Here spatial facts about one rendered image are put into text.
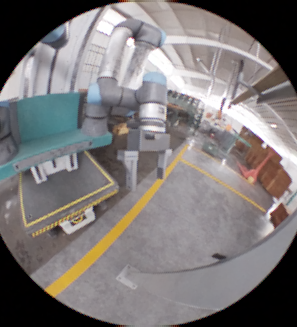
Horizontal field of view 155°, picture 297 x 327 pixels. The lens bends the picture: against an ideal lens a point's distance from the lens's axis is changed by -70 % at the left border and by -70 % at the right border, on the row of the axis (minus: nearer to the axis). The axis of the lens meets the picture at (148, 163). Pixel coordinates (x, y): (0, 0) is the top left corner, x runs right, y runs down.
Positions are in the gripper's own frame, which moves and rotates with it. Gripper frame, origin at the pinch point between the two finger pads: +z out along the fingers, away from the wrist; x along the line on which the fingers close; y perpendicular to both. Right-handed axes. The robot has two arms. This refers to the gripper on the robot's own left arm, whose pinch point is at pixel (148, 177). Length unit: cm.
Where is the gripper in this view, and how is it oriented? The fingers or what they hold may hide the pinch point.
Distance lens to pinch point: 32.9
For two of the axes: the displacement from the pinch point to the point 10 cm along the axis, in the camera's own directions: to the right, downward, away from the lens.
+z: -0.7, 9.8, 2.1
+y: 7.6, 1.8, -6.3
